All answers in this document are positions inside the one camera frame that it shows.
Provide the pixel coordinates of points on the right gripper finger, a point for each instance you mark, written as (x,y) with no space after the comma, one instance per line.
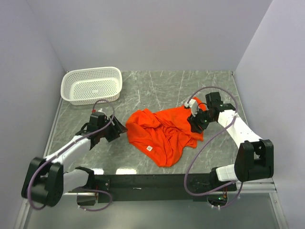
(197,128)
(192,119)

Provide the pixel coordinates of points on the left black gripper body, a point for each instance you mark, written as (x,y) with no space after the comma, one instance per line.
(104,132)

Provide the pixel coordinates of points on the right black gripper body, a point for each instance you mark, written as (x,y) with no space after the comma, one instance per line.
(204,117)

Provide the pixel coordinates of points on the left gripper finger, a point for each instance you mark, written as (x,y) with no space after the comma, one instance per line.
(112,135)
(117,126)

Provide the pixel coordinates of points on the orange t-shirt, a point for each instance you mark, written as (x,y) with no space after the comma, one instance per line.
(163,135)

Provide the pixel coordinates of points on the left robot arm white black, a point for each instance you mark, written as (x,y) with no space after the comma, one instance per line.
(47,179)

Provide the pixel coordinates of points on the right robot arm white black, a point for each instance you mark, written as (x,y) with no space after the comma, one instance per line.
(255,156)

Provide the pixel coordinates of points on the white perforated plastic basket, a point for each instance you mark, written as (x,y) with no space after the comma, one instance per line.
(86,86)

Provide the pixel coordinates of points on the black base crossbar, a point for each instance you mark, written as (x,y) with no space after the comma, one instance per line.
(148,187)

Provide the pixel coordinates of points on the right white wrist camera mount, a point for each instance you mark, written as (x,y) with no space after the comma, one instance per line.
(193,106)

